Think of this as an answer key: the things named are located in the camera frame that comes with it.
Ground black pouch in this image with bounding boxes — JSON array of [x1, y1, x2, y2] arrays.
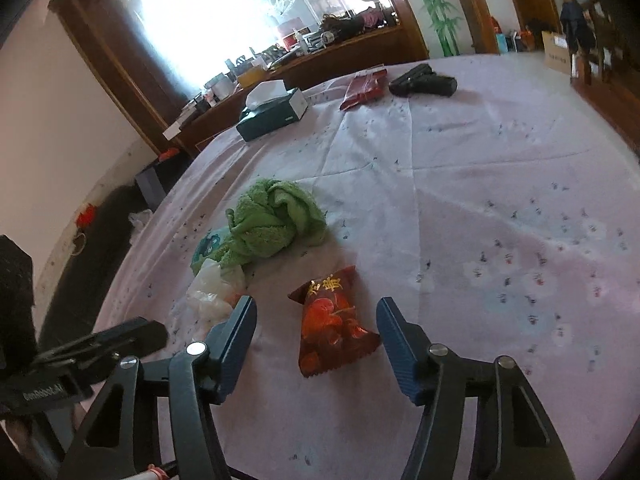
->
[[388, 64, 458, 98]]

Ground round metal tin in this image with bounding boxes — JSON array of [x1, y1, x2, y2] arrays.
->
[[210, 74, 236, 101]]

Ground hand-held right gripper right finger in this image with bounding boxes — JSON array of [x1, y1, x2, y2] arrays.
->
[[376, 296, 576, 480]]

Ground cardboard box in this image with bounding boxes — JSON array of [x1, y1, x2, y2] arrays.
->
[[541, 30, 573, 77]]

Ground teal printed packet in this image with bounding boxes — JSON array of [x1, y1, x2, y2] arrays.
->
[[191, 225, 236, 277]]

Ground black sofa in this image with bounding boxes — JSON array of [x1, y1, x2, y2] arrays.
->
[[37, 185, 151, 341]]

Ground bamboo wall painting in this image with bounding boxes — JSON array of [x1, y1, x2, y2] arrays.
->
[[405, 0, 463, 58]]

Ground dark red snack packet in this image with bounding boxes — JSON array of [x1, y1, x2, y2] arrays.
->
[[287, 266, 383, 378]]

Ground crumpled white plastic wrapper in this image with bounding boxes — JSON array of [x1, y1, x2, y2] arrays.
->
[[186, 258, 247, 311]]

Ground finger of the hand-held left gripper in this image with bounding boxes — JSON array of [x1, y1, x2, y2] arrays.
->
[[32, 317, 168, 368]]

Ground grey paper bag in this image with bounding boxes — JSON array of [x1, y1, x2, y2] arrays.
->
[[134, 157, 188, 211]]

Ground large wall mirror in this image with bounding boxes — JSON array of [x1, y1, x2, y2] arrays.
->
[[97, 0, 401, 106]]

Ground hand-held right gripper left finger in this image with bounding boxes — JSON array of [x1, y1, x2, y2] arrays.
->
[[57, 295, 258, 480]]

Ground flat dark red packet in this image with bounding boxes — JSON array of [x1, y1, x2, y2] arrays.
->
[[339, 69, 390, 112]]

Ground green towel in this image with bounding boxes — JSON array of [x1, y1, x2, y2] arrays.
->
[[225, 178, 328, 266]]

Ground dark green tissue box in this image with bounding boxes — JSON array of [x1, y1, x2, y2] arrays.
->
[[235, 80, 309, 142]]

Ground pale floral tablecloth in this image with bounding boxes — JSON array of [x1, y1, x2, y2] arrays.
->
[[92, 52, 640, 480]]

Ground wooden sideboard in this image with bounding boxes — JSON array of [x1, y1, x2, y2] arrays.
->
[[165, 25, 431, 161]]

